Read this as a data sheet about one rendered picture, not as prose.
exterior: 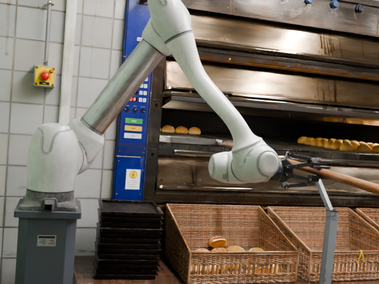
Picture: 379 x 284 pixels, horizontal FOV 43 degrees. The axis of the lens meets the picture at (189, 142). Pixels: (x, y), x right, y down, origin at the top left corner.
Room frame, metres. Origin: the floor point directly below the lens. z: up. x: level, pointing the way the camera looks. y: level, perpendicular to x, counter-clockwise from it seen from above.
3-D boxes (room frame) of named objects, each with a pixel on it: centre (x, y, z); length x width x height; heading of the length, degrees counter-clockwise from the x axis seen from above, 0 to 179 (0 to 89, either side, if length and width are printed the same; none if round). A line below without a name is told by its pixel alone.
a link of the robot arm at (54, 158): (1.63, 0.45, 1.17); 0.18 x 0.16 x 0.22; 178
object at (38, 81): (2.34, 0.72, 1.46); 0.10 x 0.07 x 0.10; 108
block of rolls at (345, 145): (3.44, -1.11, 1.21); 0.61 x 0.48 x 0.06; 18
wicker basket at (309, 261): (2.60, -0.81, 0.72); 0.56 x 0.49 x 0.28; 109
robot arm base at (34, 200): (1.60, 0.45, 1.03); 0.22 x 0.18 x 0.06; 14
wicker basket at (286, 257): (2.42, -0.23, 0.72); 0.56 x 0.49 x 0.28; 107
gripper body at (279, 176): (1.67, -0.32, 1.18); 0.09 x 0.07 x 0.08; 108
